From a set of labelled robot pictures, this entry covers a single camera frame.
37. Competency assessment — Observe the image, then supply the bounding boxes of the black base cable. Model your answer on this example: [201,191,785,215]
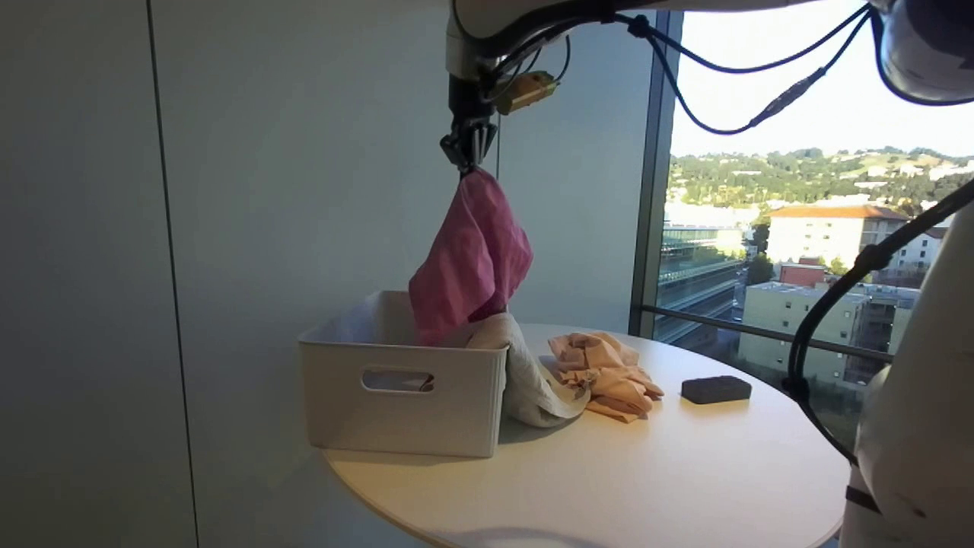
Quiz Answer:
[785,175,974,449]

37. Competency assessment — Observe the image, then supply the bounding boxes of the black rectangular box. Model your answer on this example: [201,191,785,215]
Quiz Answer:
[679,373,754,408]

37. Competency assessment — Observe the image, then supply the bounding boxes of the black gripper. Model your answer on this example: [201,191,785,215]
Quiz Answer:
[437,70,500,179]

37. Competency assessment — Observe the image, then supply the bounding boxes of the dark window frame post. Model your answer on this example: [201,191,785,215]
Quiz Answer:
[627,10,686,336]

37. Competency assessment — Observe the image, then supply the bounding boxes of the white towel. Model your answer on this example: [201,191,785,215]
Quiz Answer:
[462,311,595,428]

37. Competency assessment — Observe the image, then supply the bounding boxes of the white storage container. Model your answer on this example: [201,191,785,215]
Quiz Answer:
[294,290,513,459]

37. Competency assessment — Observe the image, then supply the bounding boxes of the gold wrist camera mount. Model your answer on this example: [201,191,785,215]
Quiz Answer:
[492,66,564,116]

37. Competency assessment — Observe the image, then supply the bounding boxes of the pink t-shirt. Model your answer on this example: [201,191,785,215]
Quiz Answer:
[404,167,536,348]

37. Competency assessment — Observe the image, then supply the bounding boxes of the window railing bar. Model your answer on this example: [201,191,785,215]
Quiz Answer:
[647,301,896,366]

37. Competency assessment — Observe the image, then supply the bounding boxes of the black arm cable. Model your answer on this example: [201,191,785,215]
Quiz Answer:
[497,4,887,140]

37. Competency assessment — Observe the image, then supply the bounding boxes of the peach t-shirt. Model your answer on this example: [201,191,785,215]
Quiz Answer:
[544,327,666,426]

